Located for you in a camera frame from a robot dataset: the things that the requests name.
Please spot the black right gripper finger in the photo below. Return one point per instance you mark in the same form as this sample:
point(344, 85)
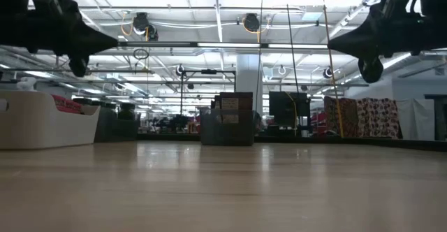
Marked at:
point(356, 40)

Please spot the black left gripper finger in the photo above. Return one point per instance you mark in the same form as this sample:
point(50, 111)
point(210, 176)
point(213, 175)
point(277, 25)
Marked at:
point(91, 40)

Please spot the white plastic bin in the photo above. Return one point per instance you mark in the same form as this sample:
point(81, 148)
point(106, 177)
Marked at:
point(45, 127)

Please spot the orange brown spice packet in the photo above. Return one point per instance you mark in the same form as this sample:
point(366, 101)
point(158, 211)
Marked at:
point(245, 101)

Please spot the brown labelled spice packet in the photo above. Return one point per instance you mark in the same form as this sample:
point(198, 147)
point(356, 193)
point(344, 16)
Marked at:
point(229, 103)

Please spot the black background robot arm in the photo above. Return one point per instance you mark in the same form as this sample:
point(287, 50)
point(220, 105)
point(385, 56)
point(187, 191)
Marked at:
point(178, 123)

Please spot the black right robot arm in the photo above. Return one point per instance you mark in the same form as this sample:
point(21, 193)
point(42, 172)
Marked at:
point(436, 33)

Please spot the small black ceiling reel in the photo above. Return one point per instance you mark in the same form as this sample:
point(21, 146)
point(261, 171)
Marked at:
point(327, 72)
point(180, 70)

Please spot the white lumpy object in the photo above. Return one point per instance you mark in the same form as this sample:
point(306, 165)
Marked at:
point(27, 83)

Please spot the dark red patterned cloth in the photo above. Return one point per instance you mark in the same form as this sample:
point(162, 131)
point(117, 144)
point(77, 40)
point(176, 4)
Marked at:
point(347, 106)

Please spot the red white patterned cloth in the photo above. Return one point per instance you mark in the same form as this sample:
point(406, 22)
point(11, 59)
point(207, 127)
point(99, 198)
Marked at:
point(379, 118)

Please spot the dark cabinet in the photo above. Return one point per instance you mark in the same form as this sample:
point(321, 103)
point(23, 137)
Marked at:
point(440, 120)

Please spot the black monitor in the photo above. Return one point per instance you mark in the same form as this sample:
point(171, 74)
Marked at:
point(286, 108)

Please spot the dark grey bin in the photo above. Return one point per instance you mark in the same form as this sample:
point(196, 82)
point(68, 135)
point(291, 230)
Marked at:
point(122, 132)

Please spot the white concrete column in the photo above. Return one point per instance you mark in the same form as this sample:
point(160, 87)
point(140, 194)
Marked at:
point(249, 74)

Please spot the grey translucent bin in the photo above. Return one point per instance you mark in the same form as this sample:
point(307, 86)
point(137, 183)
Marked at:
point(209, 134)

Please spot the silver ventilation duct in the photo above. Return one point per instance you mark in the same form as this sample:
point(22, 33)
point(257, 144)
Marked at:
point(351, 78)

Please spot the long aluminium light rail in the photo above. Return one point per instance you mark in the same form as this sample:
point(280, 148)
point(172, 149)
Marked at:
point(209, 44)

